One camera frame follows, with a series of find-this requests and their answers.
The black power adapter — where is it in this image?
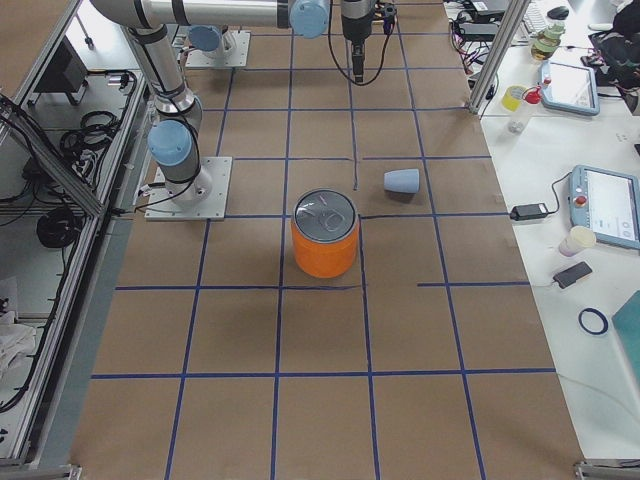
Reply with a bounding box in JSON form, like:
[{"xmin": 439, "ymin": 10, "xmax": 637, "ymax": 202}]
[{"xmin": 509, "ymin": 203, "xmax": 550, "ymax": 221}]

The light blue plastic cup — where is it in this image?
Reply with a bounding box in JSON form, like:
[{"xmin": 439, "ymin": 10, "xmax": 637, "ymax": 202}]
[{"xmin": 383, "ymin": 168, "xmax": 420, "ymax": 194}]

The near blue teach pendant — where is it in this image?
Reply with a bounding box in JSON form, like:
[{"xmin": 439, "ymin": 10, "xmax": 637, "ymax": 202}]
[{"xmin": 568, "ymin": 165, "xmax": 639, "ymax": 250}]

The white crumpled cloth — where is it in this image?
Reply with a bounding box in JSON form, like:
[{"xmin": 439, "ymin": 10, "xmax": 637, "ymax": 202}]
[{"xmin": 1, "ymin": 311, "xmax": 36, "ymax": 375}]

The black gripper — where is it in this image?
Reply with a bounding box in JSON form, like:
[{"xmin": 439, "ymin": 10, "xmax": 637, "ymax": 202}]
[{"xmin": 341, "ymin": 0, "xmax": 373, "ymax": 83}]

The yellow tape roll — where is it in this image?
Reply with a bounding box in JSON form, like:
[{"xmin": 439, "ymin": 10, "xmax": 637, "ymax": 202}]
[{"xmin": 501, "ymin": 85, "xmax": 527, "ymax": 112}]

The far blue teach pendant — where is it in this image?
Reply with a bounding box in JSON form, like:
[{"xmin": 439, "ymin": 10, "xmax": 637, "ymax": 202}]
[{"xmin": 539, "ymin": 60, "xmax": 600, "ymax": 116}]

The aluminium frame post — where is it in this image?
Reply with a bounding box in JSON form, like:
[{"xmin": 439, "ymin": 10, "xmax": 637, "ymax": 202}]
[{"xmin": 467, "ymin": 0, "xmax": 530, "ymax": 114}]

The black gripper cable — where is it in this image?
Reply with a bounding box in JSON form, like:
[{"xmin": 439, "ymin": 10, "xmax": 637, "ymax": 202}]
[{"xmin": 327, "ymin": 4, "xmax": 397, "ymax": 86}]

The black smartphone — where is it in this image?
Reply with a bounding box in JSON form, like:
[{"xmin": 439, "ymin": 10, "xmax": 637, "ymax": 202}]
[{"xmin": 552, "ymin": 261, "xmax": 593, "ymax": 289}]

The orange can-shaped container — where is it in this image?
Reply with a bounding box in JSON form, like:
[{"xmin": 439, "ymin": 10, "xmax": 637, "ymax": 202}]
[{"xmin": 291, "ymin": 189, "xmax": 359, "ymax": 279}]

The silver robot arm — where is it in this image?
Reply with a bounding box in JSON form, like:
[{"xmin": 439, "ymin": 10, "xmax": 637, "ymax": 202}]
[
  {"xmin": 188, "ymin": 25, "xmax": 236, "ymax": 56},
  {"xmin": 92, "ymin": 1, "xmax": 332, "ymax": 207}
]

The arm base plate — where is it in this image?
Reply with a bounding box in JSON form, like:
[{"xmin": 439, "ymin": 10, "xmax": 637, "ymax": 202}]
[
  {"xmin": 185, "ymin": 30, "xmax": 251, "ymax": 69},
  {"xmin": 144, "ymin": 157, "xmax": 233, "ymax": 221}
]

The blue tape ring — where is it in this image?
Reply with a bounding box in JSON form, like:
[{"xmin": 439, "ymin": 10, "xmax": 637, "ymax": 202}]
[{"xmin": 578, "ymin": 308, "xmax": 609, "ymax": 336}]

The white paper cup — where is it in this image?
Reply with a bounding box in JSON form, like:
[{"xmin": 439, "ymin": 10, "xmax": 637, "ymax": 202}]
[{"xmin": 558, "ymin": 225, "xmax": 597, "ymax": 257}]

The glass jar with lid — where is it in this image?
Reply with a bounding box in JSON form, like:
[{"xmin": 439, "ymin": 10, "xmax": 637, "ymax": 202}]
[{"xmin": 530, "ymin": 24, "xmax": 565, "ymax": 61}]

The teal box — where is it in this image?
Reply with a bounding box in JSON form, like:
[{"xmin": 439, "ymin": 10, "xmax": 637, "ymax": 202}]
[{"xmin": 613, "ymin": 290, "xmax": 640, "ymax": 381}]

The blue teach pendant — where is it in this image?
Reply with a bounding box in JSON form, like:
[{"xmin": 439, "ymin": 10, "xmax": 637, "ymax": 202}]
[
  {"xmin": 539, "ymin": 60, "xmax": 600, "ymax": 116},
  {"xmin": 568, "ymin": 165, "xmax": 639, "ymax": 250}
]

